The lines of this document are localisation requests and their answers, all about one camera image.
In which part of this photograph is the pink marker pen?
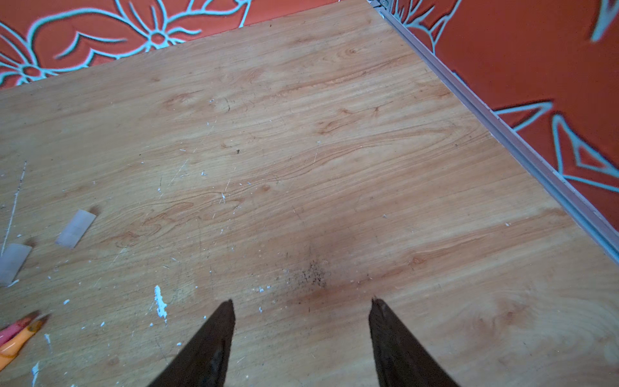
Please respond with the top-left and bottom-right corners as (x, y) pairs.
(0, 311), (40, 346)

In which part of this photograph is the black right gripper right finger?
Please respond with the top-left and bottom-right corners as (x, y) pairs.
(368, 298), (457, 386)

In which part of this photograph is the aluminium right floor rail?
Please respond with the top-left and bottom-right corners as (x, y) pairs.
(369, 1), (618, 262)

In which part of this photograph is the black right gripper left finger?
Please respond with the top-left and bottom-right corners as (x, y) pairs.
(150, 299), (235, 387)

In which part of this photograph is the orange marker pen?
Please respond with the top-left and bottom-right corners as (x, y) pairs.
(1, 315), (49, 370)

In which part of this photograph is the clear pen cap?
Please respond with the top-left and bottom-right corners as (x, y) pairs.
(56, 210), (96, 249)
(0, 243), (32, 286)

